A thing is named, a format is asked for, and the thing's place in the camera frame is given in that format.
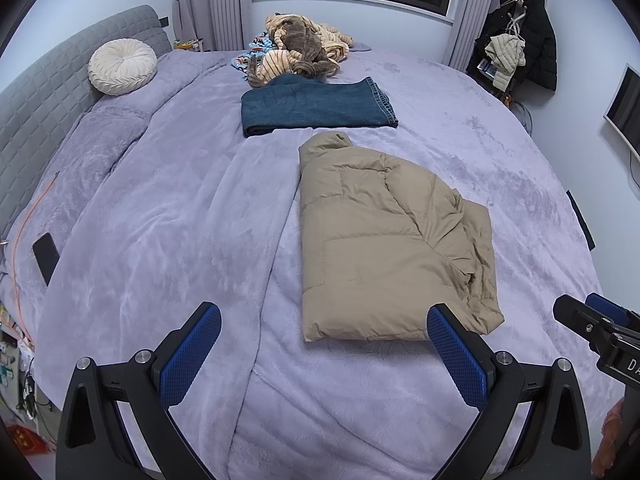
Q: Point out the striped beige fleece garment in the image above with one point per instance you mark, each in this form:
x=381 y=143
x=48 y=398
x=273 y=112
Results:
x=280 y=62

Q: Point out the hanging beige puffer vest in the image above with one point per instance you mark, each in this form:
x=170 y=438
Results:
x=505 y=57

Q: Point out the beige puffer jacket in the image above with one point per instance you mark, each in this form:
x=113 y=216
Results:
x=370 y=240

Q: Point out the black smartphone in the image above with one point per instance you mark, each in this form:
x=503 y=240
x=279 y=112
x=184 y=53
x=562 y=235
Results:
x=46 y=259

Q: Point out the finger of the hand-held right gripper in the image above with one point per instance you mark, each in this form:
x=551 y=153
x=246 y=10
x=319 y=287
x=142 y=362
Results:
x=607 y=307
x=582 y=320

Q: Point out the white round cushion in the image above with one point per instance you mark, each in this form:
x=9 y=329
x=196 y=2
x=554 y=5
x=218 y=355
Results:
x=122 y=67

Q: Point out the grey pleated curtain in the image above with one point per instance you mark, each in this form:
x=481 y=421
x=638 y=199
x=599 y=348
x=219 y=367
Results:
x=215 y=5
x=472 y=15

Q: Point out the small bedside items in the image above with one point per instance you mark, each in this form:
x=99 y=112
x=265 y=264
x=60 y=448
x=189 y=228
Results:
x=189 y=45

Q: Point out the person's right hand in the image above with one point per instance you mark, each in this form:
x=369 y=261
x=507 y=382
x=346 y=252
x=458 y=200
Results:
x=609 y=440

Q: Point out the grey quilted headboard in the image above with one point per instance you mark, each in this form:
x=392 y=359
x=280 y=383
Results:
x=45 y=90

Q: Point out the wall mounted screen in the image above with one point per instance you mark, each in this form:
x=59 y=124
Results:
x=625 y=110

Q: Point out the brown fleece garment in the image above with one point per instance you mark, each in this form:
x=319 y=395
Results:
x=305 y=42

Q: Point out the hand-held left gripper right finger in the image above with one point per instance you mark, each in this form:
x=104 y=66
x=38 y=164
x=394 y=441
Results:
x=455 y=355

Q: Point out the small grey cloth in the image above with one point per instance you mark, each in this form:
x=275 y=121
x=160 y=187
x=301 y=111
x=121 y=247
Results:
x=360 y=46

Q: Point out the folded blue jeans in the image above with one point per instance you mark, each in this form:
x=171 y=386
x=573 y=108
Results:
x=310 y=107

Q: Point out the colourful printed cloth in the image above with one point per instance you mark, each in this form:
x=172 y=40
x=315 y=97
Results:
x=245 y=57

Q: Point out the red patterned packet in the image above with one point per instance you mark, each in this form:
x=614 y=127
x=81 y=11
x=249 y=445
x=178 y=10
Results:
x=27 y=439

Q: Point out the white coat rack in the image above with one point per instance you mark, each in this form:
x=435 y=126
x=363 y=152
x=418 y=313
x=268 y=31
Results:
x=517 y=10

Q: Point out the hanging black coat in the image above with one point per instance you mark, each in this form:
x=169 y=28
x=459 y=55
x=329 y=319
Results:
x=542 y=45

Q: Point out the lilac plush bed blanket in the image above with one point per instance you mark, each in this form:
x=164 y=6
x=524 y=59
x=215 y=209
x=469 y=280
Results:
x=175 y=210

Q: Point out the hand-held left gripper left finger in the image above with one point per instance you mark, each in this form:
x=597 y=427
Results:
x=192 y=355

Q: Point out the floor clutter pile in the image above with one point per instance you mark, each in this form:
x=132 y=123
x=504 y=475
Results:
x=15 y=360

